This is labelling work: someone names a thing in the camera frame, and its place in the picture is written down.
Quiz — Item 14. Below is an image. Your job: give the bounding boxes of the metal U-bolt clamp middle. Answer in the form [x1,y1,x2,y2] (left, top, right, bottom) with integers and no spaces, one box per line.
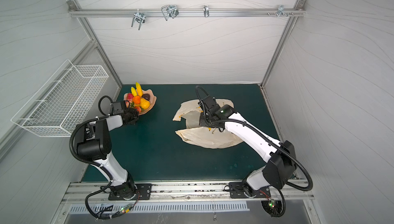
[161,5,179,21]

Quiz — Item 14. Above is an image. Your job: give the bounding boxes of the yellow banana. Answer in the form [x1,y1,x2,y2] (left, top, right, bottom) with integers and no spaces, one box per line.
[135,82,143,97]

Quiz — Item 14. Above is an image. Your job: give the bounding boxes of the dark purple fruit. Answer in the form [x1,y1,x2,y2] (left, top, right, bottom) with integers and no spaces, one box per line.
[142,93,150,101]

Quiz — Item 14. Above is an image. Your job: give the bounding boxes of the orange fruit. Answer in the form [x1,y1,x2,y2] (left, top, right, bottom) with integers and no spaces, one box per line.
[132,95,141,105]

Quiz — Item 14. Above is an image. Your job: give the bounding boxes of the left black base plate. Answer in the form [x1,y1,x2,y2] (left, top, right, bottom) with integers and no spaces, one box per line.
[108,184,152,201]

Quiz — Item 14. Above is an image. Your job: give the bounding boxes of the metal u-bolt clamp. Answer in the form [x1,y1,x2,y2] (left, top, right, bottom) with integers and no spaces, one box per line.
[161,5,179,21]
[131,11,146,30]

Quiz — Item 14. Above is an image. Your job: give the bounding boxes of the white wire basket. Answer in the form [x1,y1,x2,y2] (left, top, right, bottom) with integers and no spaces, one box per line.
[11,60,109,137]

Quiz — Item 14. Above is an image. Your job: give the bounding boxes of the white vent strip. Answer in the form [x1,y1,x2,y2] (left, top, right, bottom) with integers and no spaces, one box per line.
[69,201,250,214]

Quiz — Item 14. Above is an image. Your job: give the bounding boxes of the metal U-bolt clamp left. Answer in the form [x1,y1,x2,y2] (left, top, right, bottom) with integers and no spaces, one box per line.
[131,11,146,30]

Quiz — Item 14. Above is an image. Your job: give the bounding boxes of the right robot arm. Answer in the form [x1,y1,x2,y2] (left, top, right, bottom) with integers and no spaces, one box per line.
[199,105,297,198]

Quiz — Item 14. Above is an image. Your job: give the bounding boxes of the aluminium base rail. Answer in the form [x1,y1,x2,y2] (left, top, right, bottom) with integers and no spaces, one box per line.
[61,179,315,205]

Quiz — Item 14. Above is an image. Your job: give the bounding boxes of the aluminium cross rail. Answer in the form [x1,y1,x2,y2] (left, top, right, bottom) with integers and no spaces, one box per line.
[69,7,306,18]

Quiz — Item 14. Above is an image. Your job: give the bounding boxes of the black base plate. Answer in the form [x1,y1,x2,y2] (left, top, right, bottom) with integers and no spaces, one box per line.
[224,182,271,199]
[108,184,152,201]

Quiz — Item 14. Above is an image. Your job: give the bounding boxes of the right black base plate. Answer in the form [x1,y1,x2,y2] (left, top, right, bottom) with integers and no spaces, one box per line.
[224,182,271,199]

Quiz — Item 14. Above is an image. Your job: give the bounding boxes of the green table mat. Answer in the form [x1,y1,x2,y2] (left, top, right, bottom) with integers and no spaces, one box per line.
[80,83,296,182]

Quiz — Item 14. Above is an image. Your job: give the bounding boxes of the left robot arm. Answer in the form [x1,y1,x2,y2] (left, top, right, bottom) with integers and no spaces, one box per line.
[69,108,139,199]

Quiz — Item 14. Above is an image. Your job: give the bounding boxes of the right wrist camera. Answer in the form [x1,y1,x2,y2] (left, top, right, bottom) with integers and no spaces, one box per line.
[202,95,220,113]

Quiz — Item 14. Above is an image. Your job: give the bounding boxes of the red apple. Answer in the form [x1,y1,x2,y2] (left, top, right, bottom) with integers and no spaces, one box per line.
[125,93,134,102]

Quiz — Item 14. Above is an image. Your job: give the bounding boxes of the small metal bracket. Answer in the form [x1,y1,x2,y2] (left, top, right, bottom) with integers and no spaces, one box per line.
[203,5,209,18]

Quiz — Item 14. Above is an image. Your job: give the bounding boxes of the left black corrugated cable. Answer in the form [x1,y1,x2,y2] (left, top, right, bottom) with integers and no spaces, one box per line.
[69,117,108,166]

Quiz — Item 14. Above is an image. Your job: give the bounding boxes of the red strawberry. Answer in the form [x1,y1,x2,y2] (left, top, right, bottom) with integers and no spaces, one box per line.
[134,107,142,113]

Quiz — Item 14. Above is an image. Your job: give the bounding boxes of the metal hook clamp right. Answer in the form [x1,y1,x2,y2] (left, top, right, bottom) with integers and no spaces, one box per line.
[267,5,294,17]

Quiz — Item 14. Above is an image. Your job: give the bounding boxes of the banana print plastic bag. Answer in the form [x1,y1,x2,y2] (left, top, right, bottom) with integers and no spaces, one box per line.
[173,99,243,149]

